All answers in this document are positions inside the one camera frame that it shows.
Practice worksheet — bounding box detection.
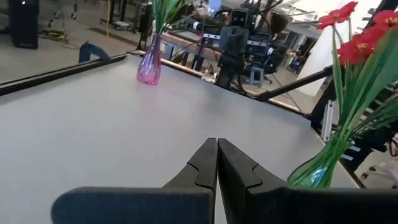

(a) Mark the pink glass vase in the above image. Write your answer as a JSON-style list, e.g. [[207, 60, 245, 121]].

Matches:
[[136, 33, 163, 86]]

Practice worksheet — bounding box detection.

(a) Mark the green glass vase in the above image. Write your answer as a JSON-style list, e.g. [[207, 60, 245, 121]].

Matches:
[[286, 135, 354, 190]]

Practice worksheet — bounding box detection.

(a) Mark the red artificial flower bunch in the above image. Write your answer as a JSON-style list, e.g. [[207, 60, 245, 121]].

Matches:
[[316, 1, 360, 144], [337, 9, 398, 147]]

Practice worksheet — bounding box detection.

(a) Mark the silver frame bracket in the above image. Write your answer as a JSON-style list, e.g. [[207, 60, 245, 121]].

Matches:
[[321, 99, 336, 143]]

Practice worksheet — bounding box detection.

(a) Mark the person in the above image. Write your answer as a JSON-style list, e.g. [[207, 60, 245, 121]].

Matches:
[[267, 11, 290, 35]]

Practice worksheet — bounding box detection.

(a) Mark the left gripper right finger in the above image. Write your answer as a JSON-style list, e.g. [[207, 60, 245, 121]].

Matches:
[[217, 138, 398, 224]]

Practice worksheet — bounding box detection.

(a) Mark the grey stool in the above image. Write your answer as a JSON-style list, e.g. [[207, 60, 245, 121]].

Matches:
[[248, 66, 266, 87]]

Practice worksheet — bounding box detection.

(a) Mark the white round column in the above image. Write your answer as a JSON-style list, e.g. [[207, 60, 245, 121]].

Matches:
[[297, 0, 384, 98]]

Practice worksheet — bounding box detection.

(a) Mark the black box speaker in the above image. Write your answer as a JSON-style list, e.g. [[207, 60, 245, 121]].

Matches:
[[8, 0, 40, 50]]

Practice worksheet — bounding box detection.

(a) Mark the white artificial flower bunch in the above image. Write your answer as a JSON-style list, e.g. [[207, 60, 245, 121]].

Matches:
[[150, 0, 200, 35]]

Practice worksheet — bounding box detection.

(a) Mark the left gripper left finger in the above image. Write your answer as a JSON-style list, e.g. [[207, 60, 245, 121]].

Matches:
[[51, 138, 219, 224]]

